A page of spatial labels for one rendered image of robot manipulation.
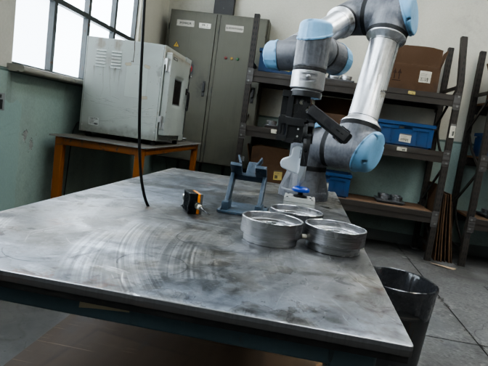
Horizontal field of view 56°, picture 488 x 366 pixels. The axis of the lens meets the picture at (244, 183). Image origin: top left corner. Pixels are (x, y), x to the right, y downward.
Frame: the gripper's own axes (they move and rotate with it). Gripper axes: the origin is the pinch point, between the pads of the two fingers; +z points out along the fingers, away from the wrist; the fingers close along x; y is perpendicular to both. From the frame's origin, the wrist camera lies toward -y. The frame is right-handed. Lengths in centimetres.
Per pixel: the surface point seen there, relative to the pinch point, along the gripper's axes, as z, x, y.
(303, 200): 3.8, 3.5, -0.9
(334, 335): 9, 61, -5
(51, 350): 33, 32, 39
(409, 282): 49, -106, -56
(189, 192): 4.1, 16.0, 22.0
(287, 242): 7.2, 31.5, 1.1
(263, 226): 4.8, 33.2, 5.2
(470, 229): 53, -318, -156
